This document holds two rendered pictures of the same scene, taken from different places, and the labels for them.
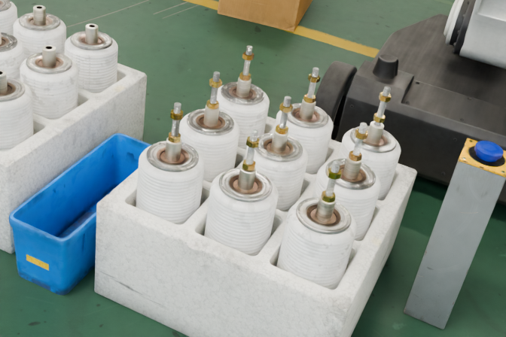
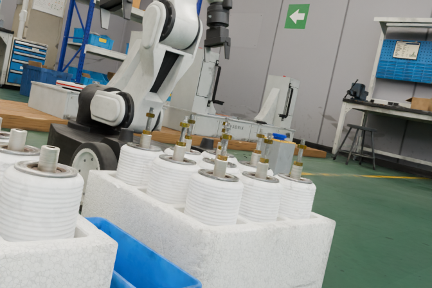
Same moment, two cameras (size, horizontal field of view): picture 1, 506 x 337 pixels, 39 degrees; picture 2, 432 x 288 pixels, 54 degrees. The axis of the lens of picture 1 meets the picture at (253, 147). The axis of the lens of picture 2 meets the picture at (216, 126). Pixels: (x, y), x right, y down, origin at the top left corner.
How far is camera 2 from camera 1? 1.08 m
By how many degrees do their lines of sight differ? 67
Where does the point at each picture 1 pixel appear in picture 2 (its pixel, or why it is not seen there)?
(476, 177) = (287, 148)
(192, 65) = not seen: outside the picture
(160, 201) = (234, 209)
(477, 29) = (141, 110)
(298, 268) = (305, 213)
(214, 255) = (283, 227)
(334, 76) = (105, 148)
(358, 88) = not seen: hidden behind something
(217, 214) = (268, 199)
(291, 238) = (299, 195)
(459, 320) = not seen: hidden behind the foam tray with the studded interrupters
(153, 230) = (249, 231)
